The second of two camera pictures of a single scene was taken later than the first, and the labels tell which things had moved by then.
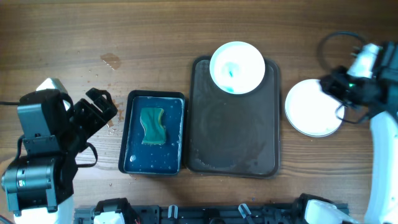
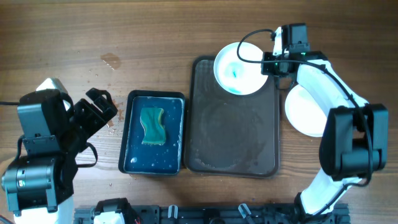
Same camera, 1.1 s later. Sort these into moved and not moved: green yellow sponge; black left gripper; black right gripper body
Moved: black right gripper body
Not moved: green yellow sponge; black left gripper
